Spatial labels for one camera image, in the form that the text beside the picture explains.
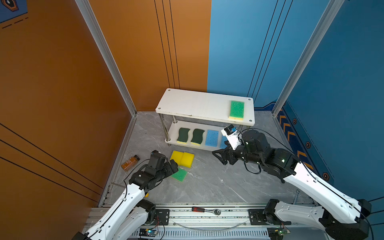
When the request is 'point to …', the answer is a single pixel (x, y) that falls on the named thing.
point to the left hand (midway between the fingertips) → (172, 166)
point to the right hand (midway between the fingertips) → (217, 148)
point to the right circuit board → (276, 233)
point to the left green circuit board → (147, 232)
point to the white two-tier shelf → (199, 117)
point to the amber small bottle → (130, 163)
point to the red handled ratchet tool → (216, 211)
